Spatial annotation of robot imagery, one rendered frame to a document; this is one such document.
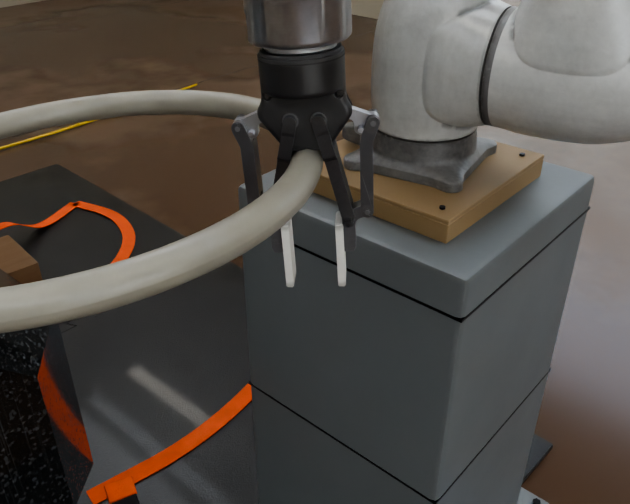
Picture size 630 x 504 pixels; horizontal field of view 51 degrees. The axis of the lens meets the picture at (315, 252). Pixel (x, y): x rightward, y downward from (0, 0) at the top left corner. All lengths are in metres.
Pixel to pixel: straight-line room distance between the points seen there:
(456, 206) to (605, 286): 1.54
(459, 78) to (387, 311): 0.32
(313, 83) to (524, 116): 0.38
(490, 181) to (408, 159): 0.12
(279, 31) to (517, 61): 0.39
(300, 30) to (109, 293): 0.25
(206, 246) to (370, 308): 0.48
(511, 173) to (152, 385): 1.18
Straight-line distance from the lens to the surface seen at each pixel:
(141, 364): 1.93
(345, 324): 0.98
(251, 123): 0.62
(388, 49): 0.92
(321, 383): 1.09
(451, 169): 0.95
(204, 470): 1.63
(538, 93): 0.86
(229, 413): 1.74
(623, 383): 2.01
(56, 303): 0.46
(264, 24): 0.56
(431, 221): 0.87
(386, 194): 0.92
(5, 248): 2.38
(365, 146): 0.61
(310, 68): 0.56
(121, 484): 1.57
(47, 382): 1.10
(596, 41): 0.84
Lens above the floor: 1.24
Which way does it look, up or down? 31 degrees down
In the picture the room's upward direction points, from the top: straight up
